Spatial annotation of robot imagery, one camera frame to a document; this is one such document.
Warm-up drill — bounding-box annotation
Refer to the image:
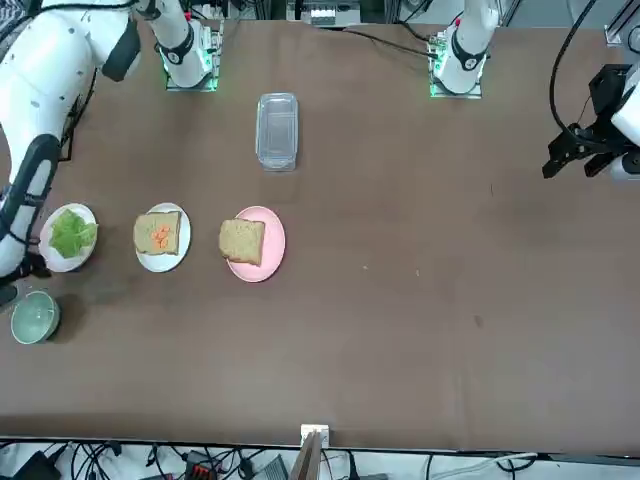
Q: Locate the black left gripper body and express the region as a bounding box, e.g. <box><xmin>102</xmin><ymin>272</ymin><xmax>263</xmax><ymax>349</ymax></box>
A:
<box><xmin>582</xmin><ymin>63</ymin><xmax>634</xmax><ymax>132</ymax></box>

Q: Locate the green ceramic bowl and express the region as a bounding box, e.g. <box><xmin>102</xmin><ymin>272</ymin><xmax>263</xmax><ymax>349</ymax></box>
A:
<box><xmin>10</xmin><ymin>291</ymin><xmax>61</xmax><ymax>346</ymax></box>

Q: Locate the brown bread slice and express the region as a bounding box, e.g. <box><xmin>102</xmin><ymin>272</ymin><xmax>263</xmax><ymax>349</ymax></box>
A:
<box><xmin>133</xmin><ymin>210</ymin><xmax>182</xmax><ymax>256</ymax></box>
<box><xmin>218</xmin><ymin>218</ymin><xmax>266</xmax><ymax>266</ymax></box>

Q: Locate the pale round plate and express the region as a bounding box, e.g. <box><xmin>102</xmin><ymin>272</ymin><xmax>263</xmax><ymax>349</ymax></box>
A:
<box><xmin>38</xmin><ymin>202</ymin><xmax>99</xmax><ymax>273</ymax></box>

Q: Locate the white round plate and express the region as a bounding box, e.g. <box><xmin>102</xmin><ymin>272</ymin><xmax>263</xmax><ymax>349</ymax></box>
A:
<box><xmin>134</xmin><ymin>202</ymin><xmax>192</xmax><ymax>273</ymax></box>

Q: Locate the pink round plate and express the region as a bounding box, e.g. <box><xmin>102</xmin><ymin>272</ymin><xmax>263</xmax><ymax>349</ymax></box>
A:
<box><xmin>225</xmin><ymin>205</ymin><xmax>287</xmax><ymax>284</ymax></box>

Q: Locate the green lettuce leaf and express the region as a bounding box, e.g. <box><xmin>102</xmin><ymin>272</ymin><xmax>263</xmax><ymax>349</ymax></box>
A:
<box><xmin>48</xmin><ymin>209</ymin><xmax>99</xmax><ymax>259</ymax></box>

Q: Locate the black power adapter box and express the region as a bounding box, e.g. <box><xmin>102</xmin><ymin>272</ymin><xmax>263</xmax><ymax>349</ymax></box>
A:
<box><xmin>9</xmin><ymin>449</ymin><xmax>64</xmax><ymax>480</ymax></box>

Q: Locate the red and black power strip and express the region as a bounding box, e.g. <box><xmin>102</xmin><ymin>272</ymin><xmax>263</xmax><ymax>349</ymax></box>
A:
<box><xmin>183</xmin><ymin>449</ymin><xmax>222</xmax><ymax>479</ymax></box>

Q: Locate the white power strip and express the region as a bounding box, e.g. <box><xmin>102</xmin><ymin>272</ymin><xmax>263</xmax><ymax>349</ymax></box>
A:
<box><xmin>308</xmin><ymin>1</ymin><xmax>337</xmax><ymax>27</ymax></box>

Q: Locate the clear plastic container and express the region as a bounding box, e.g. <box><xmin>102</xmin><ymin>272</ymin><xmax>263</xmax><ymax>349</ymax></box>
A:
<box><xmin>256</xmin><ymin>92</ymin><xmax>301</xmax><ymax>174</ymax></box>

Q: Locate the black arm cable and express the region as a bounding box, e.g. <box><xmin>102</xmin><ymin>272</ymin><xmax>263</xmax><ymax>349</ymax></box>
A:
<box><xmin>549</xmin><ymin>0</ymin><xmax>599</xmax><ymax>132</ymax></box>

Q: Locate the aluminium corner bracket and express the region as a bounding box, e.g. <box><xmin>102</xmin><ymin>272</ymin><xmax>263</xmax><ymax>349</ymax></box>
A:
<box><xmin>603</xmin><ymin>22</ymin><xmax>627</xmax><ymax>48</ymax></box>

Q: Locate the black wire cup rack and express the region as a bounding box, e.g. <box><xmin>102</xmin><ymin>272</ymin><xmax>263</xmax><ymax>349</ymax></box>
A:
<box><xmin>57</xmin><ymin>92</ymin><xmax>89</xmax><ymax>164</ymax></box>

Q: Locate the white cable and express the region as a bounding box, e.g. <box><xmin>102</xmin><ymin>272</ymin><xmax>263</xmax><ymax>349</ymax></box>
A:
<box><xmin>424</xmin><ymin>452</ymin><xmax>540</xmax><ymax>480</ymax></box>

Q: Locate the aluminium camera post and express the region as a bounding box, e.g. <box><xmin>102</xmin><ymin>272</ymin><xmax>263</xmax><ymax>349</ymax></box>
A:
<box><xmin>289</xmin><ymin>423</ymin><xmax>332</xmax><ymax>480</ymax></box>

